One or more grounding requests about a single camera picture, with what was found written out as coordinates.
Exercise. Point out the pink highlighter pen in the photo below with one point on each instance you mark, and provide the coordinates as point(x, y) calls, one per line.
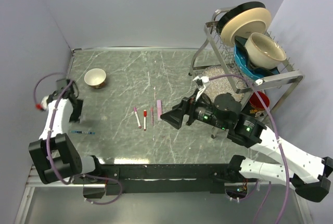
point(159, 109)

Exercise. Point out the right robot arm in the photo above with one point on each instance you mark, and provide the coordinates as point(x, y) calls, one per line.
point(305, 173)

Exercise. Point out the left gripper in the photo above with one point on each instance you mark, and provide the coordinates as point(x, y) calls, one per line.
point(74, 117)

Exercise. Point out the cream ceramic bowl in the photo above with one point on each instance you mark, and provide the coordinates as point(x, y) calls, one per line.
point(264, 52)

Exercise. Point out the pink thin pen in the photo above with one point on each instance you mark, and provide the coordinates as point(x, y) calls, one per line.
point(152, 116)

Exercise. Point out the small white bowl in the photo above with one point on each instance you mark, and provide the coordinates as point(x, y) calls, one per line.
point(95, 78)

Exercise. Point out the speckled glass plate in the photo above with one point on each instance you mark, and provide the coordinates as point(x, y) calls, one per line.
point(219, 86)

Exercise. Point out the black plate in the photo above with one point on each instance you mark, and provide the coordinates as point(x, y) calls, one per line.
point(236, 11)

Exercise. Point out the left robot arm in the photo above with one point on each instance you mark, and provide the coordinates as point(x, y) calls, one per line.
point(53, 154)

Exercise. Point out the white marker pen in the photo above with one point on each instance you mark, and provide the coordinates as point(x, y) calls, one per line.
point(137, 118)
point(145, 123)

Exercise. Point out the red black mug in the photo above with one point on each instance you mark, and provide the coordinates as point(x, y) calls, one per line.
point(255, 106)

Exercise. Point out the metal dish rack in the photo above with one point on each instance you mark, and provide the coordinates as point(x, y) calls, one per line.
point(287, 75)

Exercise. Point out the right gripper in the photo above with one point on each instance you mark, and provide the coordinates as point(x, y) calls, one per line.
point(187, 106)

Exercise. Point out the blue pen refill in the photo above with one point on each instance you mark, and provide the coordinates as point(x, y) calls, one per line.
point(82, 132)

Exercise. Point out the blue dotted bowl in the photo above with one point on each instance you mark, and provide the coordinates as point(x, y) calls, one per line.
point(254, 73)

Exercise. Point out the black base bar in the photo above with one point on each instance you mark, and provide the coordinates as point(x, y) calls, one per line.
point(164, 178)

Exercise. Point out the aluminium frame rail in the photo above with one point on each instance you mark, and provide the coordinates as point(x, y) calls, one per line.
point(33, 180)

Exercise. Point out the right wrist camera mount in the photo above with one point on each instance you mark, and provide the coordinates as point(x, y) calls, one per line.
point(202, 83)

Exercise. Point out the large cream plate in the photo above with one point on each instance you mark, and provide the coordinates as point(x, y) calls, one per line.
point(244, 24)

